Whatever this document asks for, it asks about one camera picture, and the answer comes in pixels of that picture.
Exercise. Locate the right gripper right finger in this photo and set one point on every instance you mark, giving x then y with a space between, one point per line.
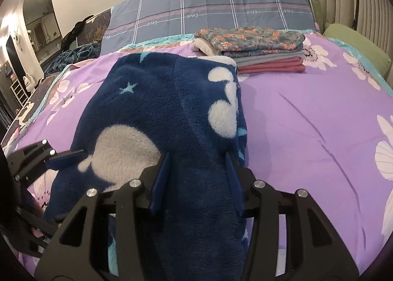
291 238

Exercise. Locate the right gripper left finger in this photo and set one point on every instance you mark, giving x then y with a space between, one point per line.
79 251

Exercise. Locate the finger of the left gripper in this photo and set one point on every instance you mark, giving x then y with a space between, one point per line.
59 161

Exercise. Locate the navy star fleece baby jacket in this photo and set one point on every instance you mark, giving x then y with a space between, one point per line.
189 107

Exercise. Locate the folded floral clothes stack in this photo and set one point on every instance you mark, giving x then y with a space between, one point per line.
255 49

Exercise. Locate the white bear figurine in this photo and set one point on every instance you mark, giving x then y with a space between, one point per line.
29 83

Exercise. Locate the dark teal fuzzy blanket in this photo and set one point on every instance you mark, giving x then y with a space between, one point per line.
81 53

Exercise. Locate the purple floral bed sheet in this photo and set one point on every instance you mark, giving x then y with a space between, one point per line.
327 130

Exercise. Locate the black garment on headboard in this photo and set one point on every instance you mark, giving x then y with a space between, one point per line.
72 35

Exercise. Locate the blue plaid pillow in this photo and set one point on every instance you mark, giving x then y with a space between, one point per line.
136 21

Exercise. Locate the green pillow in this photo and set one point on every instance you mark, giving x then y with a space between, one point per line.
376 56

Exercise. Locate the arched wall mirror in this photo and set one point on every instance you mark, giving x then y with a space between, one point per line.
42 28

